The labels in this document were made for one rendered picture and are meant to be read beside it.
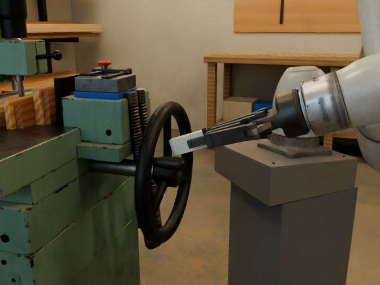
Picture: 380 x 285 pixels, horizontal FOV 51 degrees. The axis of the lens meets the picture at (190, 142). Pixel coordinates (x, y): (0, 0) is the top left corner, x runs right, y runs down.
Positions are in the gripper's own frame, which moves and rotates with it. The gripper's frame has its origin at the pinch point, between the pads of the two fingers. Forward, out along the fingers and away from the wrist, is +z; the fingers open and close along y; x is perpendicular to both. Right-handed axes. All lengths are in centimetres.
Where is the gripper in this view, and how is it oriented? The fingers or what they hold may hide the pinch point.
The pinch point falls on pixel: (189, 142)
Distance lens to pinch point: 70.8
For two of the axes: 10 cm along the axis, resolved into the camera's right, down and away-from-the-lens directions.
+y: -3.0, 2.7, -9.2
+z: -9.0, 2.5, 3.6
